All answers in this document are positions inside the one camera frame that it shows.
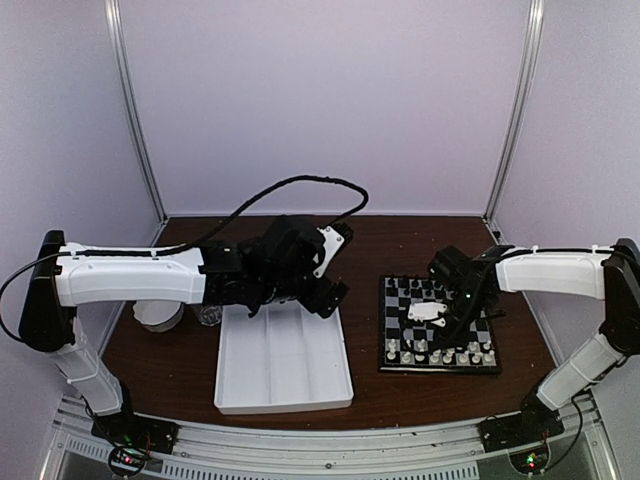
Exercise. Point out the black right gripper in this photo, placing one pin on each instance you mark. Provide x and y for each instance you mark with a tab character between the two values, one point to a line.
455	340

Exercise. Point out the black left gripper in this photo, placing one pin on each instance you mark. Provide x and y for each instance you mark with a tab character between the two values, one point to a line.
325	300

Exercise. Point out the white plastic compartment tray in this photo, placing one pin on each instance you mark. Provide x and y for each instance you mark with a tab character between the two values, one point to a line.
283	360

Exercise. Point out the black white chess board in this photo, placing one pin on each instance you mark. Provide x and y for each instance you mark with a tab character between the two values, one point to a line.
393	324

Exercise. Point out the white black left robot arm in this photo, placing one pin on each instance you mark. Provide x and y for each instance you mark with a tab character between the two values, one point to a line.
67	275

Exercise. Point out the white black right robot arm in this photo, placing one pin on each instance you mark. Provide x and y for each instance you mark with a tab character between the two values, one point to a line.
609	274

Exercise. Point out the row of black chess pieces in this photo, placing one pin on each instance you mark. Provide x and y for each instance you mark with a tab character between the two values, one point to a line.
408	287

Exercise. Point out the white scalloped bowl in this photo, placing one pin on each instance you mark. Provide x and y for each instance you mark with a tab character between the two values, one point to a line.
157	316

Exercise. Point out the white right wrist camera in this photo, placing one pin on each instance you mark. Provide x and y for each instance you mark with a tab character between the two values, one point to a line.
425	310

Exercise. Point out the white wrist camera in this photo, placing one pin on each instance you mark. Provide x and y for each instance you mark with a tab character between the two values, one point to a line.
334	238
425	310

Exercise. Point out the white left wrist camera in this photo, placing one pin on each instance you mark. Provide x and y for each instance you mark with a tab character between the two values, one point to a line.
334	238

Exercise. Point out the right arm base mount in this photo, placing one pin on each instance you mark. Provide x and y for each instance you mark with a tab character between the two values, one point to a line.
525	442

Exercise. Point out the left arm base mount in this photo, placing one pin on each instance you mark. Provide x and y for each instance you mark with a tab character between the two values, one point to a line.
136	442

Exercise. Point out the front aluminium rail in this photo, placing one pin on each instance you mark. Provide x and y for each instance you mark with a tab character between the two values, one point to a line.
441	451

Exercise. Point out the right aluminium frame post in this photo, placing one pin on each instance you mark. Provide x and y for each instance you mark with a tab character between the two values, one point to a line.
528	64

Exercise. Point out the aluminium frame post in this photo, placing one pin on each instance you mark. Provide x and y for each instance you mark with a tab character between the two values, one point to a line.
117	37
528	64

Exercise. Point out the left aluminium frame post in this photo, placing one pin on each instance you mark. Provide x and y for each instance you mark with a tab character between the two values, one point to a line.
117	37

